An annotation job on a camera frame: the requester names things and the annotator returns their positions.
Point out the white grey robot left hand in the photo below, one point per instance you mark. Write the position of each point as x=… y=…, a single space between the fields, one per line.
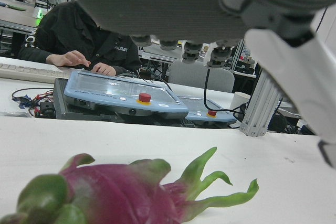
x=170 y=3

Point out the pink dragon fruit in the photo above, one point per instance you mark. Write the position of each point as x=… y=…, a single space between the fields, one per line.
x=110 y=195

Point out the grey chair backrest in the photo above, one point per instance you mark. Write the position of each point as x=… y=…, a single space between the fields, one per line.
x=189 y=77

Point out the person in black jacket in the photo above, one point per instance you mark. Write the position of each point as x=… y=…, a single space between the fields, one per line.
x=78 y=24

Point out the large blue teach pendant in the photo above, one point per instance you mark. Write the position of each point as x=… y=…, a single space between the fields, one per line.
x=113 y=95

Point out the small blue teach pendant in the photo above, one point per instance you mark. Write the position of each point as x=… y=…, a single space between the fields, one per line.
x=199 y=112

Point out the white paper cup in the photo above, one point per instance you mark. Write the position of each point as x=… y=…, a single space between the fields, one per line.
x=239 y=100

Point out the white table cover sheet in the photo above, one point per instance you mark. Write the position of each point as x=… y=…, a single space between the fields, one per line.
x=131 y=140

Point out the beige computer keyboard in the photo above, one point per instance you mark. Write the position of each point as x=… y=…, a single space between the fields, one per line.
x=29 y=72

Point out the aluminium extrusion post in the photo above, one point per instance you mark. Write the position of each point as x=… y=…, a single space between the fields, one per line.
x=258 y=103

